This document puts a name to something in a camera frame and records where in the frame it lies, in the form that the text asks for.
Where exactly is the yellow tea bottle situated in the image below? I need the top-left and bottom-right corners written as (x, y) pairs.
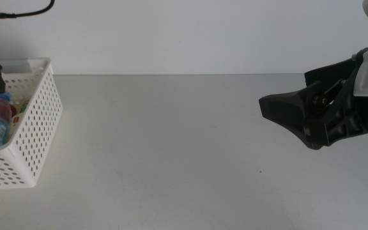
top-left (10, 100), bottom-right (30, 135)

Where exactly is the white perforated plastic basket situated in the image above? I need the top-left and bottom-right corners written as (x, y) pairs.
top-left (0, 57), bottom-right (64, 192)

